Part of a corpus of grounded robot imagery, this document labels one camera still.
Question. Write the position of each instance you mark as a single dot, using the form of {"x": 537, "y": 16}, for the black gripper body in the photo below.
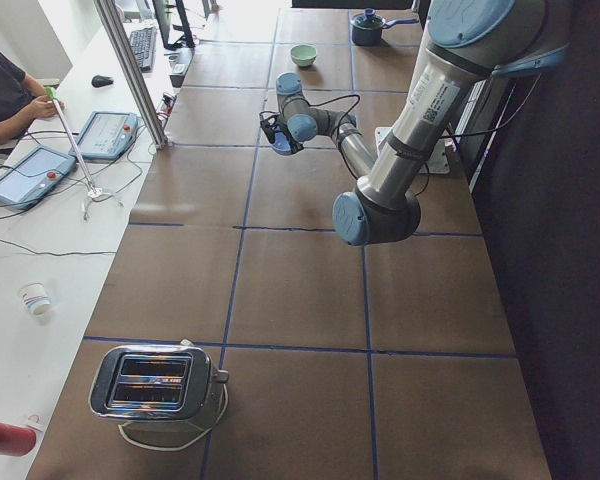
{"x": 268, "y": 127}

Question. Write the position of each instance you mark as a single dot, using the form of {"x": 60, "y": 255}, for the blue bowl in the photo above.
{"x": 284, "y": 144}

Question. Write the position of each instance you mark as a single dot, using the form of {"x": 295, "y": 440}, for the green bowl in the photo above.
{"x": 303, "y": 55}

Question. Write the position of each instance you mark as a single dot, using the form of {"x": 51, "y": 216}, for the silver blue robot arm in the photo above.
{"x": 464, "y": 43}

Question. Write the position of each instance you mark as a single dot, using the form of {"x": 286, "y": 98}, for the black monitor stand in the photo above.
{"x": 173, "y": 24}

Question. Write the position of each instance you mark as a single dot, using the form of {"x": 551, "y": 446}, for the blue saucepan with lid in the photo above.
{"x": 367, "y": 27}

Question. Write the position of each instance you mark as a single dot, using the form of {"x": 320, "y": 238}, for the black keyboard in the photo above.
{"x": 142, "y": 44}

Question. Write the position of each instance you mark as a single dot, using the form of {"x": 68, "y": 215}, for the far teach pendant tablet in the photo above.
{"x": 107, "y": 135}

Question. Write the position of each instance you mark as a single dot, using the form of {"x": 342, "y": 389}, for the teach pendant tablet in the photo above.
{"x": 33, "y": 177}
{"x": 107, "y": 135}

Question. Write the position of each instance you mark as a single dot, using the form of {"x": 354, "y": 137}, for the black computer mouse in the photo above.
{"x": 99, "y": 81}

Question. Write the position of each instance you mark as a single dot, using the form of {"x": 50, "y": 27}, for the metal stand with green tip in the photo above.
{"x": 94, "y": 193}

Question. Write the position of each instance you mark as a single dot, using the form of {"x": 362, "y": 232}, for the near teach pendant tablet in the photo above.
{"x": 33, "y": 177}

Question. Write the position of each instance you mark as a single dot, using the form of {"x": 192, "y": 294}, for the seated person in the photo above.
{"x": 23, "y": 100}

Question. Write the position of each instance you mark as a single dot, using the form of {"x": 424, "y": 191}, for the silver toaster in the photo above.
{"x": 160, "y": 388}

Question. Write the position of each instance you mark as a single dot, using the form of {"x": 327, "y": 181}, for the paper cup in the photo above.
{"x": 36, "y": 300}

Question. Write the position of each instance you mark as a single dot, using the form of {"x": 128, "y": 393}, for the red cylinder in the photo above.
{"x": 15, "y": 440}

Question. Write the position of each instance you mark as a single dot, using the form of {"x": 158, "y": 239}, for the aluminium frame post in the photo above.
{"x": 113, "y": 26}

